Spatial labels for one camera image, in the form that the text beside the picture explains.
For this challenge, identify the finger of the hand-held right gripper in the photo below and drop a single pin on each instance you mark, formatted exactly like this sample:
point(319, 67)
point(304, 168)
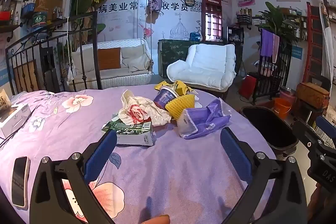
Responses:
point(326, 124)
point(309, 137)

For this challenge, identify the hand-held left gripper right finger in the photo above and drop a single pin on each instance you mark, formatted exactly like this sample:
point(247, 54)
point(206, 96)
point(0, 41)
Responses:
point(235, 153)

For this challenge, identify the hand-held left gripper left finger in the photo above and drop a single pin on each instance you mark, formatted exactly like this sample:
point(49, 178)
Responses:
point(101, 153)

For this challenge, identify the black trash bin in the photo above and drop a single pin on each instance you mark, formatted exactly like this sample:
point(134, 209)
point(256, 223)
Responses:
point(265, 129)

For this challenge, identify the green white carton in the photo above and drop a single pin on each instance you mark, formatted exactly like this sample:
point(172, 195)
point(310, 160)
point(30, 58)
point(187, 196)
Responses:
point(136, 134)

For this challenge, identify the purple plastic bag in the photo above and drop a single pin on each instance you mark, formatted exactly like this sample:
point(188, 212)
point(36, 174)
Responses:
point(204, 119)

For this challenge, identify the white red plastic bag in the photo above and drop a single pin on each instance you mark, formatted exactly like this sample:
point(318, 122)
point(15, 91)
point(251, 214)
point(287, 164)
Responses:
point(136, 111)

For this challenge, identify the yellow foam fruit net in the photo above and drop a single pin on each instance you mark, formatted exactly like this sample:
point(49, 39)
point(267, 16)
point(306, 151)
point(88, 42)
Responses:
point(179, 106)

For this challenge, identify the yellow snack wrapper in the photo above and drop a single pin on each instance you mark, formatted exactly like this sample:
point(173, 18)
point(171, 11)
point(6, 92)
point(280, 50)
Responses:
point(183, 87)

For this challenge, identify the purple yogurt cup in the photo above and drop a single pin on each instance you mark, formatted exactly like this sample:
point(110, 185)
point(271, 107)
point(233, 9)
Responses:
point(164, 98)

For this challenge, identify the person's left hand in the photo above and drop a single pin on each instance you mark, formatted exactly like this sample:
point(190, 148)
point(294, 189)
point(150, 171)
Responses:
point(157, 220)

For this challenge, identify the black swivel stool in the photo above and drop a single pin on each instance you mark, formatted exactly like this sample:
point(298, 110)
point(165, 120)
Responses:
point(304, 112)

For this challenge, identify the orange patterned case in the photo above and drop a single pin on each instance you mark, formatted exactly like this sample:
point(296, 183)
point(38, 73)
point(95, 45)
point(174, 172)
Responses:
point(312, 92)

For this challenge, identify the orange bucket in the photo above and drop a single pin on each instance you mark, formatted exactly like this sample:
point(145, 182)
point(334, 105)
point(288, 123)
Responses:
point(282, 108)

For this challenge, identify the pink basin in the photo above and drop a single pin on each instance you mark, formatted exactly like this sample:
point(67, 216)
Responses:
point(288, 98)

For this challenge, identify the steel basin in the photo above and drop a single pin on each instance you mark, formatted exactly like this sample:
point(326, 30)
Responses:
point(287, 89)

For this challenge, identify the purple floral bedsheet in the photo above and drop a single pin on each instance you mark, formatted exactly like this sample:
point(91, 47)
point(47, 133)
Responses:
point(170, 161)

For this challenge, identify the black iron rack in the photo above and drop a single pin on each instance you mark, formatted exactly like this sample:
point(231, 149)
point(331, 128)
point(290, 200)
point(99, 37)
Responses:
point(284, 66)

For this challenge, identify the white wicker swing sofa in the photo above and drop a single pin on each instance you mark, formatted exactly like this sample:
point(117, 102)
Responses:
point(126, 79)

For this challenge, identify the smartphone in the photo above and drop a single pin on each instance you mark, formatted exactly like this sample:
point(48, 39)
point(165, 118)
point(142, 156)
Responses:
point(19, 182)

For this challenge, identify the white roll-up banner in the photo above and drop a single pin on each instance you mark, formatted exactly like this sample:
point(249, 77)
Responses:
point(328, 37)

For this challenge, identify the pink towel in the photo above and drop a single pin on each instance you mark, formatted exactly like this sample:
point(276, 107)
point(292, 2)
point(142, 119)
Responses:
point(275, 48)

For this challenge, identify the white padded lounge chair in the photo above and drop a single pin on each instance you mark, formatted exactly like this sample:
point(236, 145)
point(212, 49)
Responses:
point(207, 64)

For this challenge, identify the beige cushion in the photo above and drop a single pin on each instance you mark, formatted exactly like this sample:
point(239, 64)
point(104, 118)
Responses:
point(134, 56)
point(84, 61)

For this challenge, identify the white cardboard box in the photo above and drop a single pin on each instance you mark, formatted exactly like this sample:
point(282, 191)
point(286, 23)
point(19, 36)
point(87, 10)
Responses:
point(13, 119)

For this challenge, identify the orange cushion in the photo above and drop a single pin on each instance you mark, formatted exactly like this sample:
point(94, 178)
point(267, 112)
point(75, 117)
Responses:
point(109, 58)

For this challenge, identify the red ladder shelf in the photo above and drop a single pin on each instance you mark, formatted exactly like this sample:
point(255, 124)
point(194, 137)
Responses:
point(308, 29)

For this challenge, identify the black iron headboard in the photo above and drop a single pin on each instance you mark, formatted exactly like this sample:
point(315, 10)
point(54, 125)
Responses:
point(97, 56)

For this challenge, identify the purple towel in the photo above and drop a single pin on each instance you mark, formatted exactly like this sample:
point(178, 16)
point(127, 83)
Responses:
point(267, 43)

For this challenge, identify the beige printed packet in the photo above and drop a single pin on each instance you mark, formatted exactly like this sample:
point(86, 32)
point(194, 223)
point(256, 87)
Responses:
point(4, 100)

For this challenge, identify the green potted plant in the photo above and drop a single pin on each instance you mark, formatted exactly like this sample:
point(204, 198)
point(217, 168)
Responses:
point(275, 16)

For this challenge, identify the blue bag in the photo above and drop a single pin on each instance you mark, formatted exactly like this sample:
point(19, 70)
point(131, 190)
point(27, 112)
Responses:
point(195, 37)

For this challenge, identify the green bucket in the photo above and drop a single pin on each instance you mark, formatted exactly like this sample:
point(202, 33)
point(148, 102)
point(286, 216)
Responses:
point(39, 19)

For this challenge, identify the red telephone booth shelf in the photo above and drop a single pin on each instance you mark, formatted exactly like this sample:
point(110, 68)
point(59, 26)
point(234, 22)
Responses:
point(211, 1)

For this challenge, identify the brown cardboard box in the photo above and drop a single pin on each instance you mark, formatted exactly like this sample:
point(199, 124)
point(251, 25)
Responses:
point(48, 3)

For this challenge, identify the blue wall sign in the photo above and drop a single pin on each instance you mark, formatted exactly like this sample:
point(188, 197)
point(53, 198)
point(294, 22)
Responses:
point(296, 52)

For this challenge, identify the wall organizer shelf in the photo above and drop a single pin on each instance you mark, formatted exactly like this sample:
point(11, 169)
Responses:
point(244, 18)

